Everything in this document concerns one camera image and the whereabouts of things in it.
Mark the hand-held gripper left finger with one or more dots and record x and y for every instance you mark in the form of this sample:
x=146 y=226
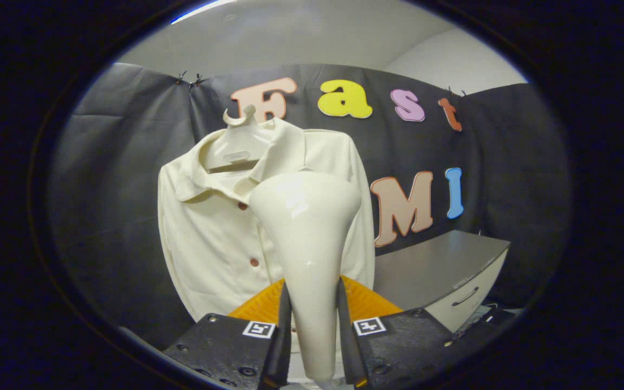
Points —
x=231 y=346

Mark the long ceiling light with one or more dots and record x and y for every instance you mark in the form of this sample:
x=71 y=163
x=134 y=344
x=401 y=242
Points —
x=198 y=10

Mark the cream plastic hanger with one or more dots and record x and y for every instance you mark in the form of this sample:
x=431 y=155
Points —
x=236 y=146

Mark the white garment steamer head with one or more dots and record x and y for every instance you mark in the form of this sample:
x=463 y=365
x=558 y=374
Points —
x=309 y=244

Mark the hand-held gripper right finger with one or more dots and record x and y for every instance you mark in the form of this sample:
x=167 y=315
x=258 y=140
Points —
x=404 y=341

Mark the cream button-up shirt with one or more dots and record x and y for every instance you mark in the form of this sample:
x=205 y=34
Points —
x=209 y=244

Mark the grey cabinet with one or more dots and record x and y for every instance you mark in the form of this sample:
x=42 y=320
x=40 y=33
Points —
x=431 y=265

